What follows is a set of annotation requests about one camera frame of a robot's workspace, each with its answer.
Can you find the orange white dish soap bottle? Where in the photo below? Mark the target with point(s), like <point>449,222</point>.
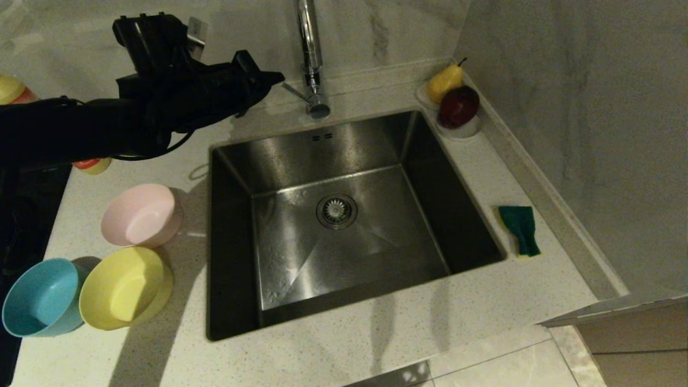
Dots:
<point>11,88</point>

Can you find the black induction cooktop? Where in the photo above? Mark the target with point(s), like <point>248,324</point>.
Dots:
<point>27,226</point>

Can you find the yellow pear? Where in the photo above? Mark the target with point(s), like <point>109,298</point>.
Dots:
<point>444,83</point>

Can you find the pink plastic bowl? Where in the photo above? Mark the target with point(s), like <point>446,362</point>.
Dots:
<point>140,215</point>

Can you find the dark red apple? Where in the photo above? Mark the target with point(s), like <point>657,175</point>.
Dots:
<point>458,106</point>

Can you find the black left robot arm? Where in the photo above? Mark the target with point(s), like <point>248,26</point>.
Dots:
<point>64,129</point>

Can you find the yellow plastic bowl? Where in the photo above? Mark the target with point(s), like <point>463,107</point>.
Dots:
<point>123,290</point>

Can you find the small white dish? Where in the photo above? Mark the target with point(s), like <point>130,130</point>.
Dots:
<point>422,97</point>
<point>463,133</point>

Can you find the green yellow sponge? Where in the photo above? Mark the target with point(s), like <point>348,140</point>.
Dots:
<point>520,226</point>

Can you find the blue plastic bowl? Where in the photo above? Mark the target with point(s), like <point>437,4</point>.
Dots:
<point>43,298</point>

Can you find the stainless steel sink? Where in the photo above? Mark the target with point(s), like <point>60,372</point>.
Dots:
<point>376,258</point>

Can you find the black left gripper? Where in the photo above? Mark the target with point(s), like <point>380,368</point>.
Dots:
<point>199,97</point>

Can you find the round metal drain strainer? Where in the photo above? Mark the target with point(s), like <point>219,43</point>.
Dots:
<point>337,211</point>

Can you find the chrome faucet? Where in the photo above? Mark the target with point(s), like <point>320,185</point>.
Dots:
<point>311,48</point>

